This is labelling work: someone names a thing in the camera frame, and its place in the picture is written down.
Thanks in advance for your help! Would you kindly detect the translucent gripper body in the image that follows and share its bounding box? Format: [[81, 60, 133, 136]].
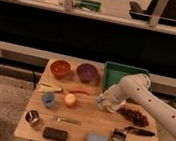
[[101, 95, 114, 112]]

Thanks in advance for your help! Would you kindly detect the light blue towel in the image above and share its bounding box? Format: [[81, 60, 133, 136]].
[[96, 93, 105, 108]]

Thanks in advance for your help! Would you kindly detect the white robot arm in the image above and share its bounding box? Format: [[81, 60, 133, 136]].
[[98, 73, 176, 139]]

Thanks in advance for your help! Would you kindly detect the white plastic cup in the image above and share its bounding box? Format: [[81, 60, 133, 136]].
[[107, 100, 126, 113]]

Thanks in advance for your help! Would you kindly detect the blue plastic cup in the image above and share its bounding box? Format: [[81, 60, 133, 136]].
[[41, 92, 55, 108]]

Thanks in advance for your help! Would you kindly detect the small metal cup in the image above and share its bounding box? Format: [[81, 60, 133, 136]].
[[25, 110, 39, 127]]

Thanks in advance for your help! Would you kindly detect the bunch of dark grapes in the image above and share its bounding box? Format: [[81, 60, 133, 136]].
[[118, 107, 150, 128]]

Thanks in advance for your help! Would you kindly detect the green plastic tray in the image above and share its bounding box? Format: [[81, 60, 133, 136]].
[[102, 61, 149, 92]]

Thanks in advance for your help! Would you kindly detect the red chili pepper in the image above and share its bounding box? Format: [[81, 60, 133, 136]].
[[66, 88, 90, 95]]

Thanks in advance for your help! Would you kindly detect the purple bowl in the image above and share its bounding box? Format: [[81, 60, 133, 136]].
[[76, 63, 98, 83]]

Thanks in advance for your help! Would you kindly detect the wooden table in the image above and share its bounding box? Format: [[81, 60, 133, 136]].
[[14, 66, 159, 141]]

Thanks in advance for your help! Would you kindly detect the silver fork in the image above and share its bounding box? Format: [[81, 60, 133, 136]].
[[53, 116, 82, 125]]

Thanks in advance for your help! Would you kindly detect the orange bowl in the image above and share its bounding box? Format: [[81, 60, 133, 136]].
[[50, 60, 71, 79]]

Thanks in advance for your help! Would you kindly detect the yellow banana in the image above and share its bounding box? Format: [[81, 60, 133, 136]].
[[37, 84, 63, 93]]

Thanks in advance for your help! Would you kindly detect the black rectangular sponge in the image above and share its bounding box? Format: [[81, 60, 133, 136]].
[[42, 127, 68, 141]]

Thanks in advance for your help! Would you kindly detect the dark machine on shelf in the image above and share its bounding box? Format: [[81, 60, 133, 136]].
[[126, 0, 176, 28]]

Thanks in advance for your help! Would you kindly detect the green box on shelf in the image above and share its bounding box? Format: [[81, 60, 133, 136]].
[[78, 0, 102, 12]]

